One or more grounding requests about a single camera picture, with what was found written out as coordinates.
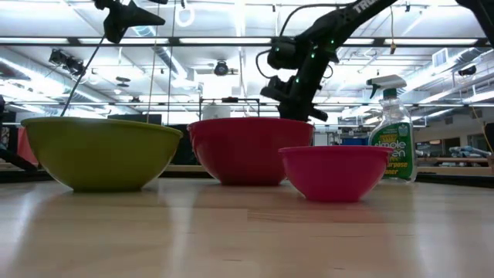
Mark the blue box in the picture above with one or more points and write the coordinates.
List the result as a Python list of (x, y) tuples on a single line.
[(354, 141)]

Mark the black monitor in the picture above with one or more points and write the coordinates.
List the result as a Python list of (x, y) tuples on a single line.
[(135, 118)]

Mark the black overhead camera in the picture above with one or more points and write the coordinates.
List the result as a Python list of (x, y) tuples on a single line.
[(221, 68)]

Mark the small pink bowl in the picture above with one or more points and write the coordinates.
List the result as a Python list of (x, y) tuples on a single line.
[(333, 173)]

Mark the clear spray bottle green label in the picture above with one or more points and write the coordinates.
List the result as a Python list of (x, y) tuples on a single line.
[(397, 135)]

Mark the black horizontal frame bar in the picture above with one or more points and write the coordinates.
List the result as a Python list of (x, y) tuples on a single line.
[(231, 40)]

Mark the large olive green bowl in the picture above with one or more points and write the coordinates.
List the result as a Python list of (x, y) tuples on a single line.
[(100, 154)]

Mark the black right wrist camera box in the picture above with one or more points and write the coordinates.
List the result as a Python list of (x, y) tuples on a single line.
[(275, 89)]

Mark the black ceiling-mounted spotlight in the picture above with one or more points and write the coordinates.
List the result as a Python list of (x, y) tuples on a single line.
[(66, 62)]

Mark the red cloth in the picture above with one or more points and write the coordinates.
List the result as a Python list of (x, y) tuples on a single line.
[(26, 148)]

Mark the wooden background table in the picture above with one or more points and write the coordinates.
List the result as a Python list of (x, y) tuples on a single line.
[(455, 165)]

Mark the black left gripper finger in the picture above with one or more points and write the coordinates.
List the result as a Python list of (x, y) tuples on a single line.
[(146, 16)]

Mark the large red bowl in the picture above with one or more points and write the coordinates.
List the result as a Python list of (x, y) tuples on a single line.
[(247, 150)]

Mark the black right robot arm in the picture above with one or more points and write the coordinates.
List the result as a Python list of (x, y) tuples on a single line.
[(332, 23)]

